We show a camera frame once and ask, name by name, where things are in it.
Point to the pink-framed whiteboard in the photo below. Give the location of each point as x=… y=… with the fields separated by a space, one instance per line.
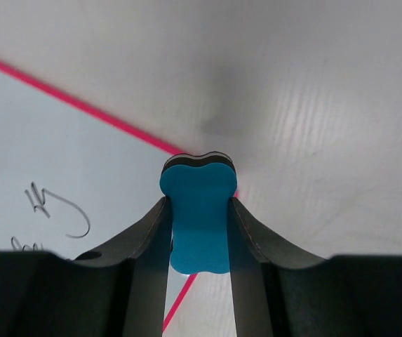
x=71 y=178

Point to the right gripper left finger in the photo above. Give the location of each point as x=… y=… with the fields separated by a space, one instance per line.
x=116 y=289

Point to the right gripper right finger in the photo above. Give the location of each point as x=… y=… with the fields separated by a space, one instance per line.
x=280 y=289

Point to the blue whiteboard eraser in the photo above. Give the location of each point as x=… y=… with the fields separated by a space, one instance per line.
x=199 y=188

